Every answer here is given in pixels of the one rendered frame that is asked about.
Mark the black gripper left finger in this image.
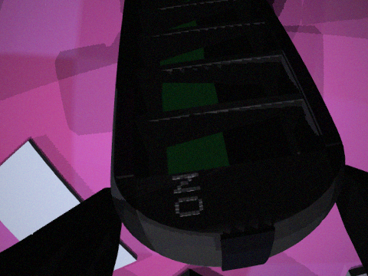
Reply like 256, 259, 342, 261
0, 187, 122, 276

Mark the white flat rectangular plate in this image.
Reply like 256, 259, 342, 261
0, 139, 138, 270

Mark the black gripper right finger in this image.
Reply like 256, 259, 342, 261
335, 165, 368, 276

